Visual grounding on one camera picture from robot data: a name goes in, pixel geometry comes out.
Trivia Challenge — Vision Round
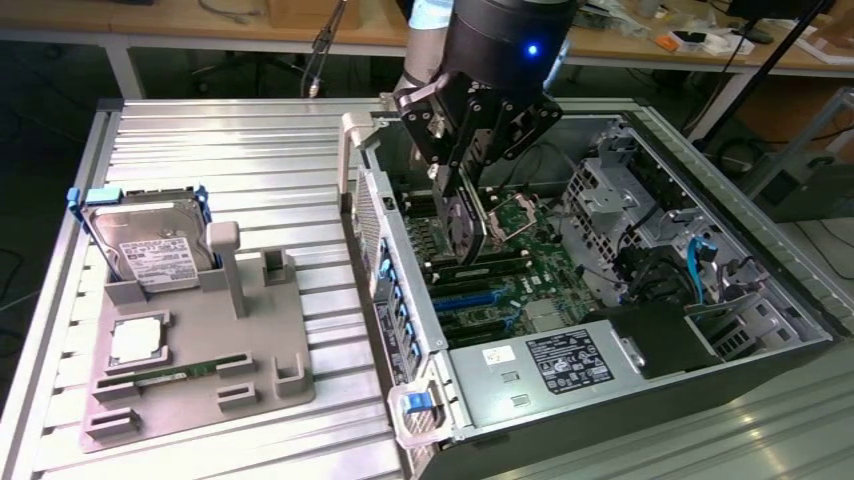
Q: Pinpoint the silver hard disk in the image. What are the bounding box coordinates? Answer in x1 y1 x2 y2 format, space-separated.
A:
90 189 219 295

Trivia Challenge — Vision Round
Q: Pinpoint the metal socket cover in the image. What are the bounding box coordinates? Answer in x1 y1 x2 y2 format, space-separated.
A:
486 193 539 242

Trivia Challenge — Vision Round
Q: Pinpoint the black tripod pole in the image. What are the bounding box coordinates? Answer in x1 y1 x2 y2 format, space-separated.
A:
683 0 836 144

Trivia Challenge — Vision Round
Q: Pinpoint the black equipment box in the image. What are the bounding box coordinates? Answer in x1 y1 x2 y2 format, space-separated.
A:
766 154 854 224

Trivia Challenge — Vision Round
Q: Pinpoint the hanging cable with plug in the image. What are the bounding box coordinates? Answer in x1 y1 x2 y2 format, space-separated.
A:
306 0 350 99

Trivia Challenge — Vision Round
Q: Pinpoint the black monitor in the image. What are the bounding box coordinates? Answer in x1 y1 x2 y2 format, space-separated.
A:
723 0 836 44

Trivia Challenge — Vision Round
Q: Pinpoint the grey power supply unit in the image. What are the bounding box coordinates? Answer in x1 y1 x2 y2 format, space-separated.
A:
447 319 647 431

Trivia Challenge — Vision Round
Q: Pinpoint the black power wire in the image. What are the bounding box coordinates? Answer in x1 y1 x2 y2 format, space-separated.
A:
510 143 573 189

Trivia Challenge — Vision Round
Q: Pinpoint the open black pc case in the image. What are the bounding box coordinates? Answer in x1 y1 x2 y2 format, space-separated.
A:
336 110 844 480

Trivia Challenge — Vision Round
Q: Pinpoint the black chair base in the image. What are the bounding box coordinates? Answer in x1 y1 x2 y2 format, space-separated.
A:
192 49 312 96

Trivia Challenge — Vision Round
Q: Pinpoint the green ram stick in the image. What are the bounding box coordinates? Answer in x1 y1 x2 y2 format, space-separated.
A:
99 355 247 389

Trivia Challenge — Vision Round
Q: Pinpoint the blue expansion slot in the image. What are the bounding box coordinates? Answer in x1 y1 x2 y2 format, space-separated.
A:
433 289 503 312

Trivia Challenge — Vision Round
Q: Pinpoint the wooden desk white frame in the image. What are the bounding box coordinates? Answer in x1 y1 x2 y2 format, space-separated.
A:
0 0 854 101

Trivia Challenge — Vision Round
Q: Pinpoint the grey printed parts rack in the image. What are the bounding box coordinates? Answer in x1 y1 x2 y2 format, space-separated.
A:
78 221 319 454

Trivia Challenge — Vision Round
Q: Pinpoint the black nvidia graphics card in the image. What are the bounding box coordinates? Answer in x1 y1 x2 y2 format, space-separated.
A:
426 162 499 270

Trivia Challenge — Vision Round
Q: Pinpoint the blue disk caddy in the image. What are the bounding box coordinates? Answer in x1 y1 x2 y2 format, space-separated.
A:
66 183 216 284

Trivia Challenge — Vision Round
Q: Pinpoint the green motherboard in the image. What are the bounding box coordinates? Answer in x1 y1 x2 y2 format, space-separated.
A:
399 189 595 346

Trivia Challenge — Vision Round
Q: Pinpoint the silver disk bay cage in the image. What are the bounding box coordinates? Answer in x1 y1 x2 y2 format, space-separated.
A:
563 157 673 304

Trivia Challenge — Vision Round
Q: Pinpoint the silver cpu chip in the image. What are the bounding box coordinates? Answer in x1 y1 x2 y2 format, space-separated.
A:
110 319 166 364

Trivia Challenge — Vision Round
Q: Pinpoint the blue sata wire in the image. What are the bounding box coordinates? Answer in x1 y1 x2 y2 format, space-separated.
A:
683 237 717 307

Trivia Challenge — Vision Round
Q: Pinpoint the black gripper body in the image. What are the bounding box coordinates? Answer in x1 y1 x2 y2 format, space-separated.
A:
443 0 575 97

